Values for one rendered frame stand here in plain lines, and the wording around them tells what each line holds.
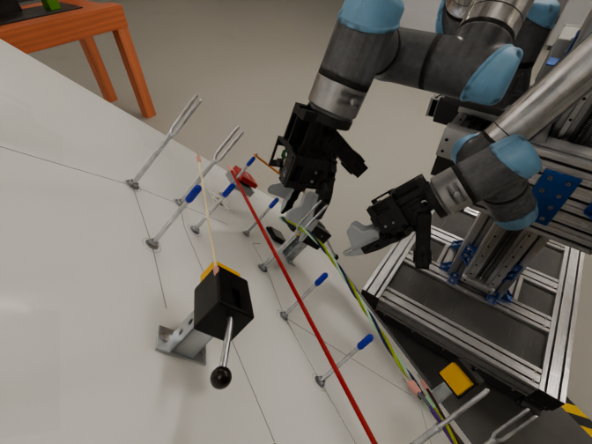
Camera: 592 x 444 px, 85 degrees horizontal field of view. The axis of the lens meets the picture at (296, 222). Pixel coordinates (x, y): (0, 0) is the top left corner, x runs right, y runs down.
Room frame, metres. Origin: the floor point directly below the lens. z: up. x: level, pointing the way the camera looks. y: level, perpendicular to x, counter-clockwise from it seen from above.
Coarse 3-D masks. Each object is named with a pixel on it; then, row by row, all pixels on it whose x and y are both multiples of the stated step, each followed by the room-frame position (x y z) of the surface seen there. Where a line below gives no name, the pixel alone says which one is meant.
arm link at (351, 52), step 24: (360, 0) 0.45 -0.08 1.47; (384, 0) 0.45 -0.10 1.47; (336, 24) 0.47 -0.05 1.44; (360, 24) 0.44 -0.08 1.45; (384, 24) 0.44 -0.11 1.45; (336, 48) 0.44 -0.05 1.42; (360, 48) 0.43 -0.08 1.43; (384, 48) 0.45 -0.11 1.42; (336, 72) 0.43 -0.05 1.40; (360, 72) 0.43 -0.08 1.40
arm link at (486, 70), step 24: (480, 0) 0.51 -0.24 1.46; (504, 0) 0.49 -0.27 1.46; (528, 0) 0.50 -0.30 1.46; (480, 24) 0.48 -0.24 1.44; (504, 24) 0.47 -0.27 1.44; (432, 48) 0.48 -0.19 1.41; (456, 48) 0.46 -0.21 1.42; (480, 48) 0.45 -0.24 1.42; (504, 48) 0.44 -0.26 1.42; (432, 72) 0.46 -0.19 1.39; (456, 72) 0.44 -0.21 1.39; (480, 72) 0.43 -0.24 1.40; (504, 72) 0.42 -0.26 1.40; (456, 96) 0.45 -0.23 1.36; (480, 96) 0.43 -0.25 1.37
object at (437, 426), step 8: (480, 392) 0.10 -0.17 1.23; (488, 392) 0.10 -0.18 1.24; (472, 400) 0.09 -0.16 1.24; (464, 408) 0.09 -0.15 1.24; (448, 416) 0.08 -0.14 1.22; (456, 416) 0.08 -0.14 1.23; (440, 424) 0.08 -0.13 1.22; (432, 432) 0.07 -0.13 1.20; (416, 440) 0.07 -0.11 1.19; (424, 440) 0.07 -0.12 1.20
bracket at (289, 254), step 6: (294, 240) 0.41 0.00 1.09; (288, 246) 0.41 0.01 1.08; (294, 246) 0.41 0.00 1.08; (300, 246) 0.40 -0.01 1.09; (306, 246) 0.40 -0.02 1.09; (282, 252) 0.40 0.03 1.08; (288, 252) 0.40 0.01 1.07; (294, 252) 0.39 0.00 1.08; (288, 258) 0.39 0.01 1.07; (294, 258) 0.39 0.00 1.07; (294, 264) 0.38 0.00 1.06
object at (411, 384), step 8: (408, 376) 0.12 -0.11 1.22; (408, 384) 0.11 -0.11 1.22; (416, 384) 0.11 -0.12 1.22; (424, 384) 0.12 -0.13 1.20; (416, 392) 0.10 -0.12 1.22; (424, 400) 0.10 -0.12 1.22; (432, 408) 0.09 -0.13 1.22; (448, 424) 0.08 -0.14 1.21; (448, 432) 0.07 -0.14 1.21; (456, 440) 0.07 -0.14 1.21
